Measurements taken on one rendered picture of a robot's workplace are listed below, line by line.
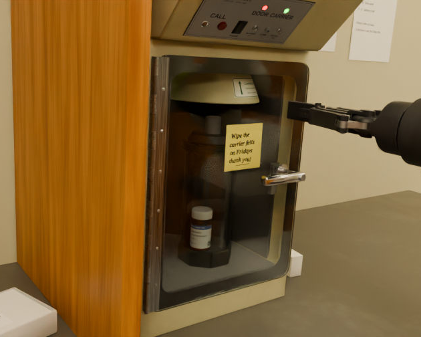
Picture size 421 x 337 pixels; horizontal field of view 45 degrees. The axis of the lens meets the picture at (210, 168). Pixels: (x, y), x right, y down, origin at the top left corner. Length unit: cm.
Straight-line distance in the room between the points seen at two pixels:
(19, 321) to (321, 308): 54
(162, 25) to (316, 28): 27
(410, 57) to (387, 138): 125
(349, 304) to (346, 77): 86
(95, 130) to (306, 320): 51
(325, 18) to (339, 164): 96
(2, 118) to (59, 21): 35
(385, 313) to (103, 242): 57
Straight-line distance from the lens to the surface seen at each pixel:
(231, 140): 82
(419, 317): 106
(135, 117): 63
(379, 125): 73
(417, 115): 70
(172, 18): 69
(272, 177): 83
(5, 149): 113
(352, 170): 180
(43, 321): 87
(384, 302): 109
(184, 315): 89
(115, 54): 65
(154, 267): 80
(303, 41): 86
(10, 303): 92
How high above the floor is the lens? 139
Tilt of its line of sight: 13 degrees down
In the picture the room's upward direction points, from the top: 4 degrees clockwise
